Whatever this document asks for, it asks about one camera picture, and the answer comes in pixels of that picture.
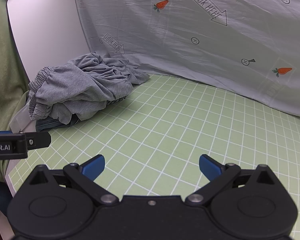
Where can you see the grey carrot print blanket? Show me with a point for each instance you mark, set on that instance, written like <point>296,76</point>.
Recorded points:
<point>177,30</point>

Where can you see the white headboard panel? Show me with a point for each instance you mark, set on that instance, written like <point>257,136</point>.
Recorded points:
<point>45,25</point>

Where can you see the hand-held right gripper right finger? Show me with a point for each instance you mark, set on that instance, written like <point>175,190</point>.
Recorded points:
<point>210,166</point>

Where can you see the dark blue jeans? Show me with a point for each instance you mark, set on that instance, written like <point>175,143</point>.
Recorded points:
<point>50,125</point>

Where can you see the grey shorts with elastic waistband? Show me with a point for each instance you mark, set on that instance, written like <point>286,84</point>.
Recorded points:
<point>77,92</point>

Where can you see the plain green cloth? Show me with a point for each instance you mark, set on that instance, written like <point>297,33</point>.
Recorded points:
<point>2,67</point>

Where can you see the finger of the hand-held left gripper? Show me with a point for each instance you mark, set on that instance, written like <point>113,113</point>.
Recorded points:
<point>40,140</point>

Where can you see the striped grey cloth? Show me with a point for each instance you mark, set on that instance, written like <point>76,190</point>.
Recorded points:
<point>117,100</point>

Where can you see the crumpled grey garment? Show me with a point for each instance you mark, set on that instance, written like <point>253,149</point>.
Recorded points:
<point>110,66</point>

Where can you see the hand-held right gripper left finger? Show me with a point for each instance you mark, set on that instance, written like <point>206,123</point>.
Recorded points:
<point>93,166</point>

